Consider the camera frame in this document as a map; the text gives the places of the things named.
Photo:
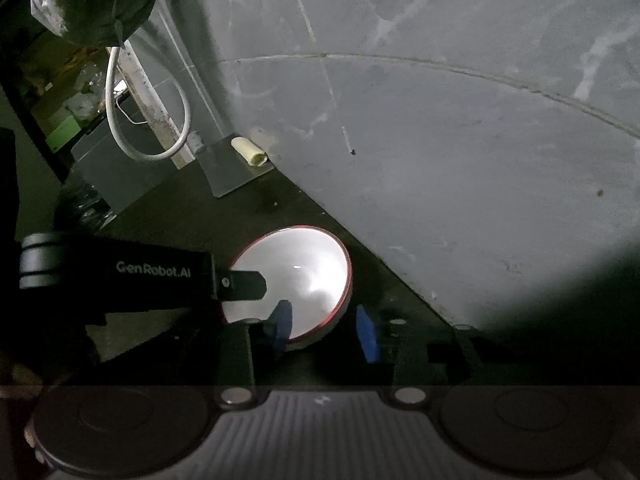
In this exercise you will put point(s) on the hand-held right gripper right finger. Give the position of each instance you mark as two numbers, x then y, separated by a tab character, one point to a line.
366	335

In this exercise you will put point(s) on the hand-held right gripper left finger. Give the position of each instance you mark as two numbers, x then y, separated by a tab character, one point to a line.
281	325

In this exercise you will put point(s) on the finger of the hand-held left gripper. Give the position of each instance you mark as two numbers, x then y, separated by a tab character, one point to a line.
245	287

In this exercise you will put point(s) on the white ceramic bowl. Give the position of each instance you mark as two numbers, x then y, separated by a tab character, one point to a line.
305	275

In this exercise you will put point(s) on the black plastic bag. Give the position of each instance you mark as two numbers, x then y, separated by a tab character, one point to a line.
82	207

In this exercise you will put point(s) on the dark grey cabinet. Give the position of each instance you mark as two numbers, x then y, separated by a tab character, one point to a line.
115	170

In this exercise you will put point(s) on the green box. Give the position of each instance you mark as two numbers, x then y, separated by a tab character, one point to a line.
62	132

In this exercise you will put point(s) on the cluttered storage shelf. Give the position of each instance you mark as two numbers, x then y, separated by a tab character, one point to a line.
45	75

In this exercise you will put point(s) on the large hanging plastic bag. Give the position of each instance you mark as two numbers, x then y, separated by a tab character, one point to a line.
95	0

